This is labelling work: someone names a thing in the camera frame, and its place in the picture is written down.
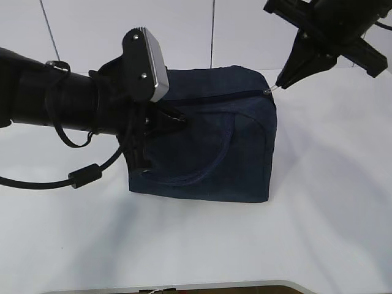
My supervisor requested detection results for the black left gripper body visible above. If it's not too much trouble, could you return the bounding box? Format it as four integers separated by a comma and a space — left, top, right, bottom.
89, 58, 187, 168

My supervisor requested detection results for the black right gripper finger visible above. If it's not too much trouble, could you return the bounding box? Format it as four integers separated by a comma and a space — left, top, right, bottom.
280, 53, 337, 89
276, 30, 318, 86

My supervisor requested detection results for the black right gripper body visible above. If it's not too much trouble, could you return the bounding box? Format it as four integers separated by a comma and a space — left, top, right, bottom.
264, 1, 387, 77

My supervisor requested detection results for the navy blue fabric bag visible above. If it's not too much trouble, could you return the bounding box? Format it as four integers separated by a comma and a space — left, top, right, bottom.
129, 66, 277, 203

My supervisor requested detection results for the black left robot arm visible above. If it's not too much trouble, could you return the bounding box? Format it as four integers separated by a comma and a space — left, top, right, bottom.
1, 49, 186, 167

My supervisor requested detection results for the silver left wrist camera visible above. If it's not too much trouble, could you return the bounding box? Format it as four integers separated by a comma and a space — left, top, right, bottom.
122, 27, 169, 103

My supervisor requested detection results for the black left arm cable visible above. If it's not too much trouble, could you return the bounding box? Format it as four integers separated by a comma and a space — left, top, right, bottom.
0, 61, 135, 190

